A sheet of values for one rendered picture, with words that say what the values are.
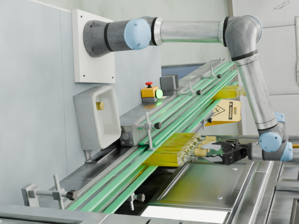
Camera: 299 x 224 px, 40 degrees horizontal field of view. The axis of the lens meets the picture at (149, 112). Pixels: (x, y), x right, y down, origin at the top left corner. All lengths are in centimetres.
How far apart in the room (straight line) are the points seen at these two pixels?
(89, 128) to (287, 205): 81
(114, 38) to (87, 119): 33
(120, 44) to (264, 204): 82
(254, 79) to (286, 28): 606
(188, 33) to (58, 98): 56
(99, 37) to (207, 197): 75
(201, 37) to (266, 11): 594
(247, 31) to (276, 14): 605
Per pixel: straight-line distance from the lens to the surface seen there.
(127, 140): 178
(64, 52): 159
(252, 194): 168
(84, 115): 161
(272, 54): 760
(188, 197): 169
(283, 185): 180
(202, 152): 175
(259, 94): 150
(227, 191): 171
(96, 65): 172
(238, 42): 147
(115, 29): 161
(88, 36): 164
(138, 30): 158
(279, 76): 766
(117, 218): 85
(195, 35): 164
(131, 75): 205
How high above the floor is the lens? 166
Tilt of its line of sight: 24 degrees down
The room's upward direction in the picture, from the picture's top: 89 degrees clockwise
